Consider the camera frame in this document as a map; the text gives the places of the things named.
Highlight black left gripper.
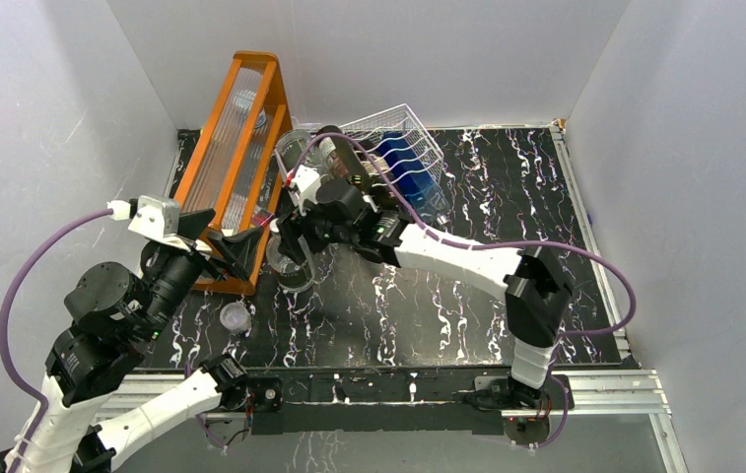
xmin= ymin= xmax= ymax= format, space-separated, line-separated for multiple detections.
xmin=137 ymin=206 xmax=264 ymax=340

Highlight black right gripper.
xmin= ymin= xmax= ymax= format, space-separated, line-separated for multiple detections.
xmin=276 ymin=198 xmax=357 ymax=266

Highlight clear glass jar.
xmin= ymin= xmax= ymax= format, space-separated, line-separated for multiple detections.
xmin=266 ymin=235 xmax=313 ymax=293

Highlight olive green wine bottle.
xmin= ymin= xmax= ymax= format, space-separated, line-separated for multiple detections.
xmin=317 ymin=137 xmax=372 ymax=192

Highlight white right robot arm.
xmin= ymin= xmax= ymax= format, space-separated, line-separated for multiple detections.
xmin=270 ymin=179 xmax=573 ymax=408

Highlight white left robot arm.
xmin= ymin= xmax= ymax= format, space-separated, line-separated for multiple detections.
xmin=0 ymin=209 xmax=253 ymax=472

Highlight box of coloured markers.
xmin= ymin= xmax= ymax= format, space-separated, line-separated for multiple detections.
xmin=249 ymin=208 xmax=280 ymax=235

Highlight orange wooden shelf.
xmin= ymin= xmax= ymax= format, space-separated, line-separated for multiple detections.
xmin=174 ymin=51 xmax=293 ymax=296

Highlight small clear plastic cup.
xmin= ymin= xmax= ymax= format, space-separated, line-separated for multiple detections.
xmin=219 ymin=302 xmax=252 ymax=335

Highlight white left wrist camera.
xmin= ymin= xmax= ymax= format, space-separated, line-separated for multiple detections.
xmin=106 ymin=195 xmax=190 ymax=251

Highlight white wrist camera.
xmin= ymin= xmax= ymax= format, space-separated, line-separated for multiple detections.
xmin=288 ymin=166 xmax=322 ymax=214
xmin=106 ymin=195 xmax=190 ymax=251

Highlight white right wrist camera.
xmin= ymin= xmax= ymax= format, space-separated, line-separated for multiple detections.
xmin=288 ymin=166 xmax=322 ymax=214

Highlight white wire wine rack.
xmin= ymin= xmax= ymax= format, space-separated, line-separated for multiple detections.
xmin=274 ymin=102 xmax=445 ymax=217

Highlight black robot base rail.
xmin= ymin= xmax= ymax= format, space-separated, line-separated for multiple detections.
xmin=209 ymin=366 xmax=576 ymax=439

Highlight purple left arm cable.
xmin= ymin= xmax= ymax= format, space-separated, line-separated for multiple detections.
xmin=0 ymin=207 xmax=119 ymax=473

